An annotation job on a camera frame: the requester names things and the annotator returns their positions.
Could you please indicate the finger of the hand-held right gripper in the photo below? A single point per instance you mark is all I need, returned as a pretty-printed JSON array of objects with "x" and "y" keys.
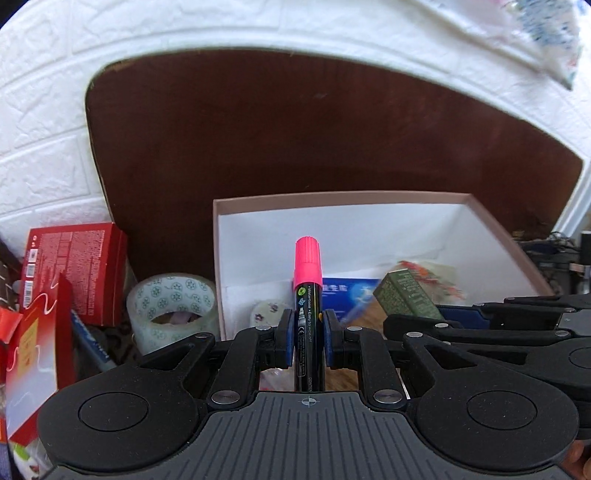
[
  {"x": 461, "y": 314},
  {"x": 425, "y": 326}
]

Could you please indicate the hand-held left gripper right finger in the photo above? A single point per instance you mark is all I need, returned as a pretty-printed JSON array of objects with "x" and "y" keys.
[{"x": 328, "y": 342}]

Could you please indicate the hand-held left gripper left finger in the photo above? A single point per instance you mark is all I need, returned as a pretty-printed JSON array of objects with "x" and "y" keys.
[{"x": 287, "y": 342}]

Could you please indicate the pink-capped black marker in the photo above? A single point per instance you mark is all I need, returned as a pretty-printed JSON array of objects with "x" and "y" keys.
[{"x": 307, "y": 277}]

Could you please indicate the beige cardboard box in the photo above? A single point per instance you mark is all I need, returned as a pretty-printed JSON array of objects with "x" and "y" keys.
[{"x": 346, "y": 230}]

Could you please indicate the small floral tape roll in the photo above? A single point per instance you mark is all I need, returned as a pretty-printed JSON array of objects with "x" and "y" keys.
[{"x": 265, "y": 314}]

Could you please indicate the green small box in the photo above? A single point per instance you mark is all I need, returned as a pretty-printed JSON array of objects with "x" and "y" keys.
[{"x": 406, "y": 291}]

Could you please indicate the floral printed packet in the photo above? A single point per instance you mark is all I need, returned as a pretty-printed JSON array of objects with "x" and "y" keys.
[{"x": 445, "y": 277}]

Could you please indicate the blue booklet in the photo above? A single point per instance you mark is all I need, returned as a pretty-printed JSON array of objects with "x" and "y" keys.
[{"x": 353, "y": 295}]

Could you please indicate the clear floral tape roll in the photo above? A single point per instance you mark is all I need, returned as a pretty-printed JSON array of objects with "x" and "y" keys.
[{"x": 196, "y": 286}]

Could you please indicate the blue pen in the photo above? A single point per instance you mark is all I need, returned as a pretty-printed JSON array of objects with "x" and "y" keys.
[{"x": 92, "y": 344}]

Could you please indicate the brown chair back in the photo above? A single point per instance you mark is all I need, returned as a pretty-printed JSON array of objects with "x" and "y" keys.
[{"x": 277, "y": 129}]

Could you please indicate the red cardboard box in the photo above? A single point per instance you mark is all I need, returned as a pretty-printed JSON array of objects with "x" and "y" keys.
[{"x": 69, "y": 258}]

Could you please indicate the red and white packet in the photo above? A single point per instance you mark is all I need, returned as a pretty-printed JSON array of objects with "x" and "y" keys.
[{"x": 37, "y": 355}]

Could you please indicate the orange-red wrapper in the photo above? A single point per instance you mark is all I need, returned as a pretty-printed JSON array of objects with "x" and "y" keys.
[{"x": 8, "y": 327}]

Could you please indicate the floral printed cloth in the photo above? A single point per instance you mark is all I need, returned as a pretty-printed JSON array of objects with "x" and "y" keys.
[{"x": 554, "y": 46}]

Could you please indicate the white printed packet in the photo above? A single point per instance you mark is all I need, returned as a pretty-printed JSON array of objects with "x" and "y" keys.
[{"x": 30, "y": 461}]

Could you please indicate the brown brick-pattern packet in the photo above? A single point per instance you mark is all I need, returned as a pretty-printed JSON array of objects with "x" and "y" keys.
[{"x": 9, "y": 277}]

